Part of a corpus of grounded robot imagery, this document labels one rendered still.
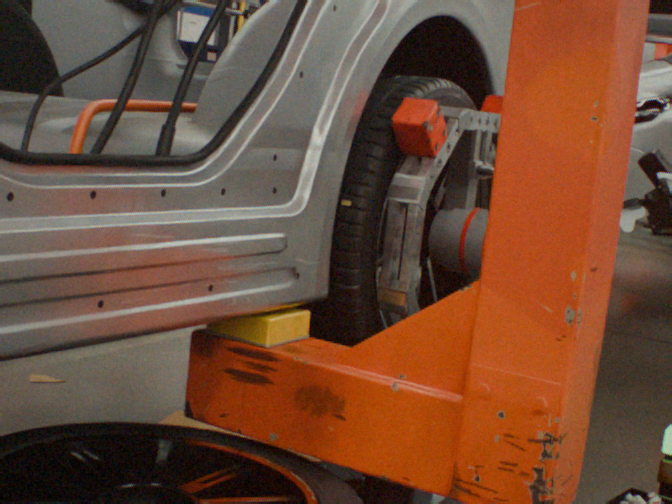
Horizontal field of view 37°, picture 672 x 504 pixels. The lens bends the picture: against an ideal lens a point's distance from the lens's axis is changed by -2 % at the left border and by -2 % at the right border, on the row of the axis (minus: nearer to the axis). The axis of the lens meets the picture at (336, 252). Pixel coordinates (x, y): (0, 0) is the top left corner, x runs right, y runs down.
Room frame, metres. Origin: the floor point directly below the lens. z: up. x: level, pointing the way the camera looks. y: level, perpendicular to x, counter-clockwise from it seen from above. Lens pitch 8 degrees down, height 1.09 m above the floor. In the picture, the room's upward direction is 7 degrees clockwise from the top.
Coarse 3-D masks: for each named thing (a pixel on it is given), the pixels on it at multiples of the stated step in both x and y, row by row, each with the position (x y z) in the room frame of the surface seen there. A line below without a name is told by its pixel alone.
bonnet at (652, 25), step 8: (656, 0) 5.29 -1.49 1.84; (664, 0) 5.26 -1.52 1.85; (648, 8) 5.33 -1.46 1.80; (656, 8) 5.30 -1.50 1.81; (664, 8) 5.28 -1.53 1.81; (648, 16) 5.34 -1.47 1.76; (656, 16) 5.32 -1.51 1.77; (664, 16) 5.29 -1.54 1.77; (648, 24) 5.35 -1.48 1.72; (656, 24) 5.33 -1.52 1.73; (664, 24) 5.30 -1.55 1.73; (648, 32) 5.39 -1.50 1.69; (656, 32) 5.36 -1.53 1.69; (664, 32) 5.33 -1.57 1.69
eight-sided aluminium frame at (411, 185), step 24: (456, 120) 2.03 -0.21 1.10; (480, 120) 2.13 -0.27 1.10; (408, 168) 1.96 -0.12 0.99; (432, 168) 1.95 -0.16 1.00; (408, 192) 1.92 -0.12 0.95; (408, 216) 1.92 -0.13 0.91; (384, 240) 1.94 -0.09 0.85; (408, 240) 1.92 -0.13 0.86; (384, 264) 1.94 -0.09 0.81; (408, 264) 1.91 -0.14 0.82; (384, 288) 1.93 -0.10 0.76; (408, 288) 1.92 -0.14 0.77; (384, 312) 1.96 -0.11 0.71; (408, 312) 1.92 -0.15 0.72
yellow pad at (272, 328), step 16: (240, 320) 1.72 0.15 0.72; (256, 320) 1.71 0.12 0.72; (272, 320) 1.70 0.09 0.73; (288, 320) 1.74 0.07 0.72; (304, 320) 1.79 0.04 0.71; (224, 336) 1.74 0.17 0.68; (240, 336) 1.72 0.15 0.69; (256, 336) 1.71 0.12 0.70; (272, 336) 1.70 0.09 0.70; (288, 336) 1.75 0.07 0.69; (304, 336) 1.79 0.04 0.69
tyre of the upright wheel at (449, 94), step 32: (384, 96) 2.06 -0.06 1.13; (416, 96) 2.06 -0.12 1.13; (448, 96) 2.18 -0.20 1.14; (384, 128) 1.98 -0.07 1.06; (352, 160) 1.96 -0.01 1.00; (384, 160) 1.96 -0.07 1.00; (352, 192) 1.93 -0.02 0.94; (384, 192) 1.97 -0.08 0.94; (480, 192) 2.40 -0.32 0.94; (352, 224) 1.92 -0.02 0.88; (352, 256) 1.91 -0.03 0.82; (352, 288) 1.92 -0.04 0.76; (320, 320) 2.00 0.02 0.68; (352, 320) 1.94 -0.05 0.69
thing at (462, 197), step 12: (468, 132) 2.14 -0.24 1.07; (456, 144) 2.15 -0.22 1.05; (468, 144) 2.13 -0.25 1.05; (480, 144) 2.16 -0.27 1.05; (456, 156) 2.14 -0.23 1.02; (468, 156) 2.13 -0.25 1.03; (456, 168) 2.14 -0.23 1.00; (456, 180) 2.14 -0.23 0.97; (468, 180) 2.13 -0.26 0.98; (456, 192) 2.14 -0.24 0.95; (468, 192) 2.13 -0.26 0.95; (444, 204) 2.15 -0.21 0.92; (456, 204) 2.14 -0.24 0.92; (468, 204) 2.14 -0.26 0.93
